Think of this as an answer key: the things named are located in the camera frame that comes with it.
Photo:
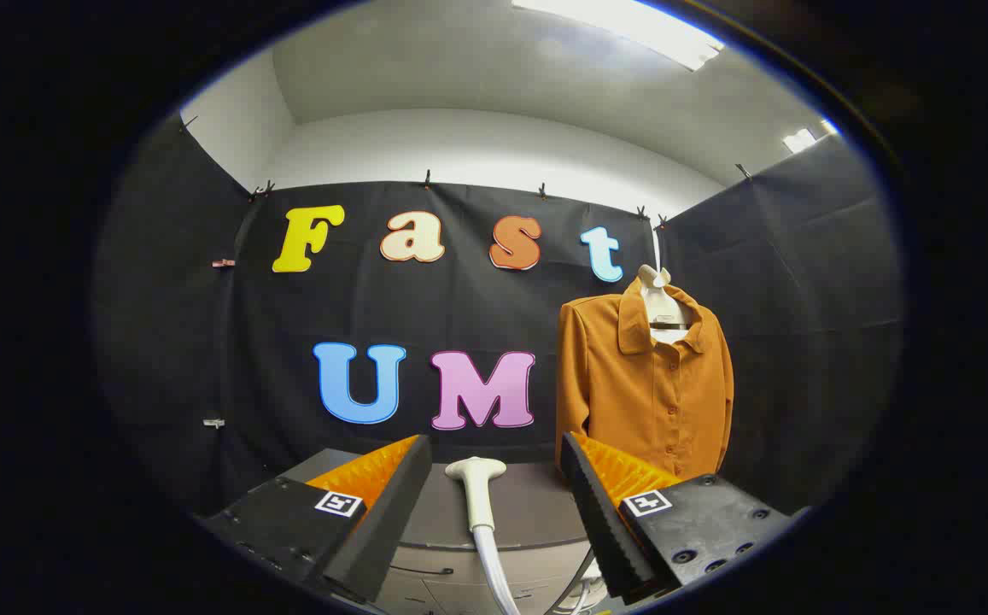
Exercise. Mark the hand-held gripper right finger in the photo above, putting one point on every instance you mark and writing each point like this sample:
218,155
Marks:
600,512

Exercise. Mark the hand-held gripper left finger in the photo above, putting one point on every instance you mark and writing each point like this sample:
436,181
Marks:
391,512

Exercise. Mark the white garment steamer head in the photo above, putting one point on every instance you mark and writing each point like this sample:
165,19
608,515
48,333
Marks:
476,491

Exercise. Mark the orange button-up shirt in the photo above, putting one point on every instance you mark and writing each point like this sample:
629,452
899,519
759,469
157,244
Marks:
630,401

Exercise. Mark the white mannequin torso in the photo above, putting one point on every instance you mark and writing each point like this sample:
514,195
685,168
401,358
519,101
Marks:
660,303

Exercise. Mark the small ceiling light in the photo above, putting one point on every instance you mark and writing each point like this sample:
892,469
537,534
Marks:
801,139

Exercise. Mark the long ceiling light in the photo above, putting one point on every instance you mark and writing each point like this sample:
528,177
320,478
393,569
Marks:
630,26

